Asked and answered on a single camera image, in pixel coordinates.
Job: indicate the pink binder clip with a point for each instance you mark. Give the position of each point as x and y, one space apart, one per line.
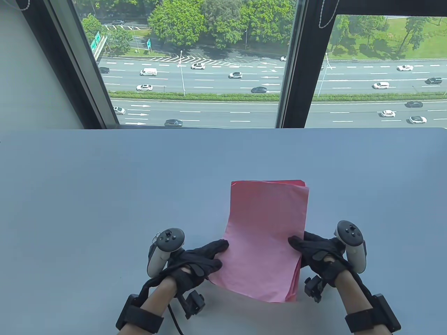
154 239

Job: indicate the person's right forearm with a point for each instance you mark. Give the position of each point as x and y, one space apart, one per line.
352 296

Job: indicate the person's left hand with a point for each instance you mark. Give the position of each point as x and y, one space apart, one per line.
195 261

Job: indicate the black window frame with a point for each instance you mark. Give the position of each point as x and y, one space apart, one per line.
307 69

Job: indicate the stack of pink paper sheets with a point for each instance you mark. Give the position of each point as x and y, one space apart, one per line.
265 237

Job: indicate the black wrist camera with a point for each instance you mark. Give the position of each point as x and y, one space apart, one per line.
193 303
314 288

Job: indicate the person's right hand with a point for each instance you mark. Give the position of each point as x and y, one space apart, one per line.
321 254

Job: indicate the grey and white hand controller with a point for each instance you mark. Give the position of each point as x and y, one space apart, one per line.
352 244
167 239

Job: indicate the person's left forearm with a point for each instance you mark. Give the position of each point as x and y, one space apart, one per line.
160 295

